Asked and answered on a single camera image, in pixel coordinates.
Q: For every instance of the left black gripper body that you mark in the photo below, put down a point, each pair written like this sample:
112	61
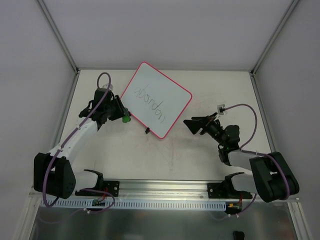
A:
117	107

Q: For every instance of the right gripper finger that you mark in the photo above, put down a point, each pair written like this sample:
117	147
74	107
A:
197	121
195	128

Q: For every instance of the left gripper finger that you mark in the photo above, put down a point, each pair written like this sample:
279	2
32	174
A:
118	115
118	105

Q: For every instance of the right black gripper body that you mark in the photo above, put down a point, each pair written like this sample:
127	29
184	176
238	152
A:
205	125

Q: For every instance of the green whiteboard eraser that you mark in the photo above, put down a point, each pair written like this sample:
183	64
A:
126	119

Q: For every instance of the pink framed whiteboard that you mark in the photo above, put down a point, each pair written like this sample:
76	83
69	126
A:
155	100

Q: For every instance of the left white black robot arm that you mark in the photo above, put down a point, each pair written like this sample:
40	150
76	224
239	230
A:
53	172

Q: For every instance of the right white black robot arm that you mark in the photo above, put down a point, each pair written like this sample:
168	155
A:
271	177

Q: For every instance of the small black object bottom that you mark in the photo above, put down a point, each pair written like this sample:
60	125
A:
238	235

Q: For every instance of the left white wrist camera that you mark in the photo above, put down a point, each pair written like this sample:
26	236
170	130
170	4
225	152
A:
108	86

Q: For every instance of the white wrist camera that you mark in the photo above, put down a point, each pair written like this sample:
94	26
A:
221	109
108	86

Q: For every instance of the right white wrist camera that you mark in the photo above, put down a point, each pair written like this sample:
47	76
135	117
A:
221	109

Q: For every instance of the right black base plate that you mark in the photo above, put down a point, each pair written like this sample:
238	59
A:
218	191

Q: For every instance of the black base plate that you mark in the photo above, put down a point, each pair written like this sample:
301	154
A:
218	191
111	186

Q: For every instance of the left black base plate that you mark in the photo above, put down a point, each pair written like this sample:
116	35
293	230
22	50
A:
111	186

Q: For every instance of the aluminium mounting rail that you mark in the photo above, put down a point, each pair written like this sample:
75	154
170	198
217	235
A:
141	189

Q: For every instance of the left aluminium frame post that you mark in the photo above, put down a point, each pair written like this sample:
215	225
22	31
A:
57	34

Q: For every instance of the aluminium frame post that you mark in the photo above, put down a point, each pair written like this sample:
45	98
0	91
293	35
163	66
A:
57	34
277	31

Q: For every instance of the white slotted cable duct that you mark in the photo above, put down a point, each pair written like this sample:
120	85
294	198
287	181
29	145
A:
139	204

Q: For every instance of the right aluminium frame post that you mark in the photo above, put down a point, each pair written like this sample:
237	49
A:
277	31

